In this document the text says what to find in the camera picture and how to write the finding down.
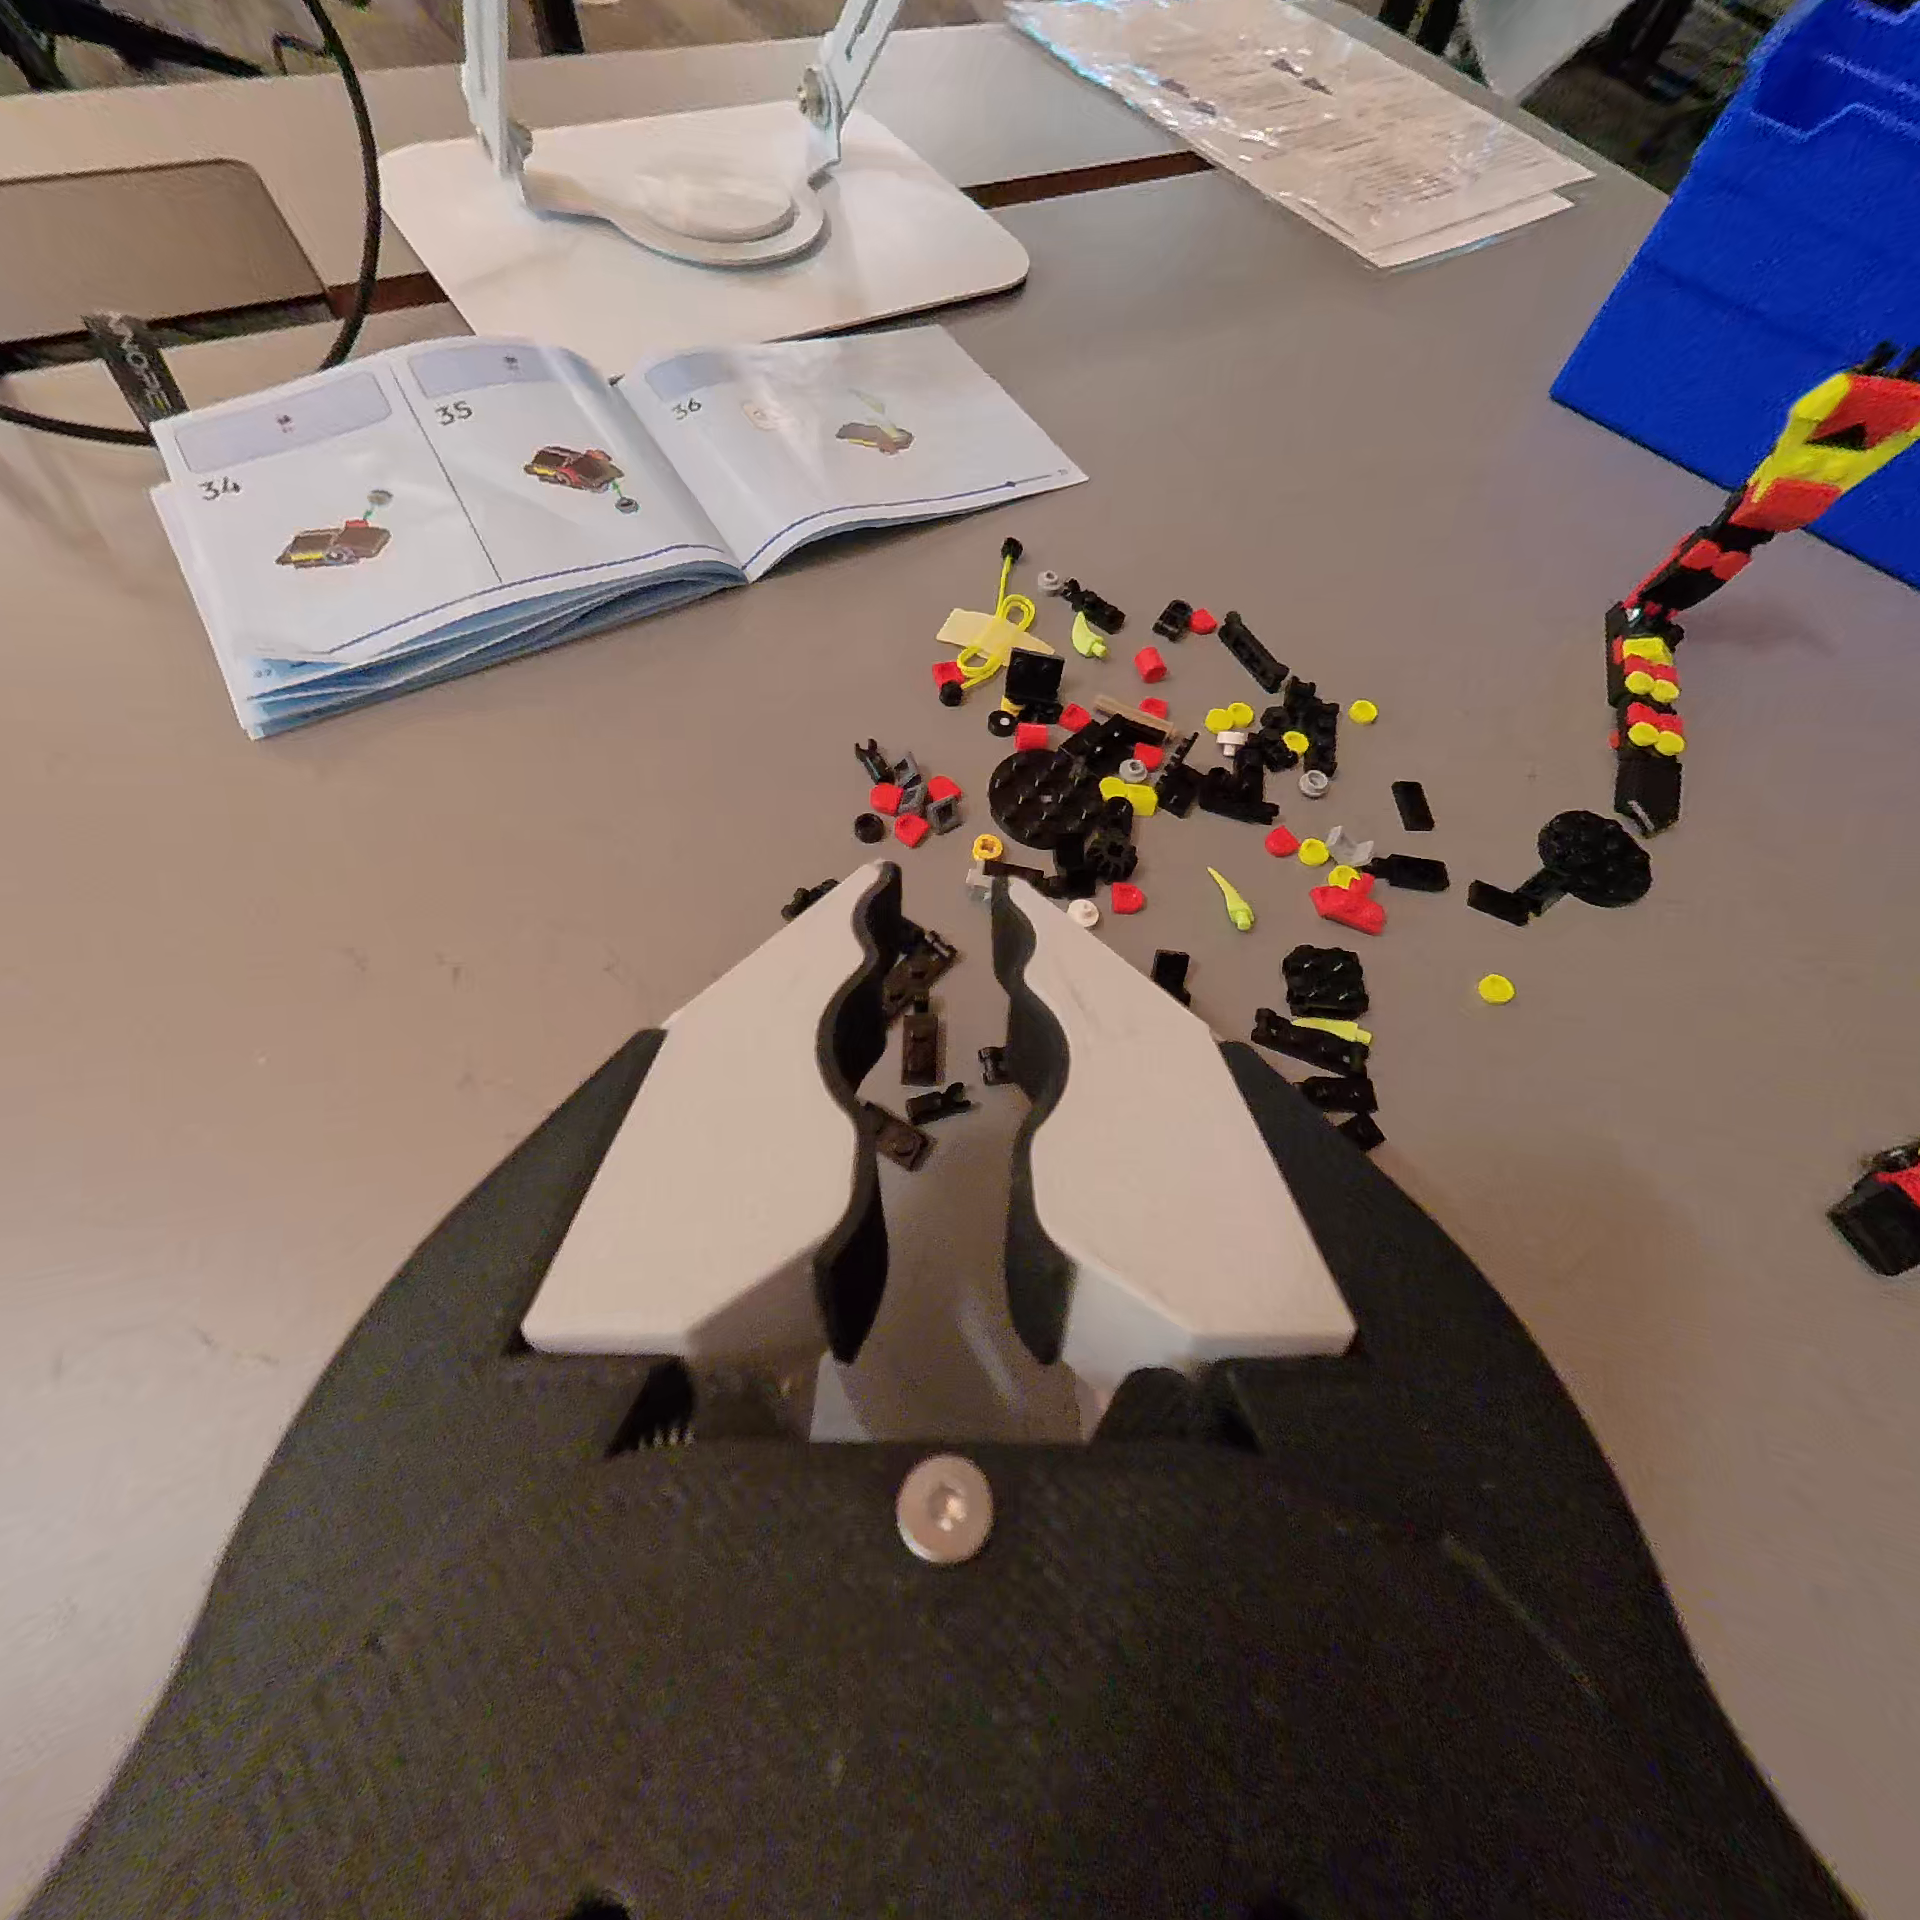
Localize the long red yellow lego assembly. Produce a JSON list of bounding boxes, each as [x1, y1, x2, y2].
[[1604, 347, 1920, 834]]

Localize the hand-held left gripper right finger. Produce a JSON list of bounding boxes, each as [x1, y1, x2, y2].
[[989, 878, 1361, 1442]]

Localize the open lego instruction booklet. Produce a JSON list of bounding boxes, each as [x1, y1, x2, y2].
[[151, 327, 1087, 740]]

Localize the black cable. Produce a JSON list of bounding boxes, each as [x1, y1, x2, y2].
[[0, 0, 378, 449]]

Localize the printed paper sheet in plastic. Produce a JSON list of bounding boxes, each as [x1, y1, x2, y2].
[[1005, 0, 1596, 273]]

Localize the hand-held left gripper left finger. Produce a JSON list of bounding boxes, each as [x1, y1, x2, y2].
[[521, 859, 903, 1442]]

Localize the blue plastic bin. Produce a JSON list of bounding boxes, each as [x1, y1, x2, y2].
[[1550, 0, 1920, 588]]

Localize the black labelled strap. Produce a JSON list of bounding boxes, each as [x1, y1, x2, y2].
[[83, 311, 189, 429]]

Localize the black round lego plate assembly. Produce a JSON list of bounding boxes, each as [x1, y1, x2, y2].
[[1468, 809, 1655, 923]]

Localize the brown chair back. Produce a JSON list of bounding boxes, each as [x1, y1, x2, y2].
[[0, 157, 327, 349]]

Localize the small black red lego assembly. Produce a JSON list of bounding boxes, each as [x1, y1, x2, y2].
[[1827, 1141, 1920, 1277]]

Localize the pile of loose lego pieces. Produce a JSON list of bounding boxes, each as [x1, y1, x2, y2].
[[780, 537, 1450, 1156]]

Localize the white stand with flat base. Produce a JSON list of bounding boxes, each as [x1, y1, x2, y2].
[[378, 0, 1034, 338]]

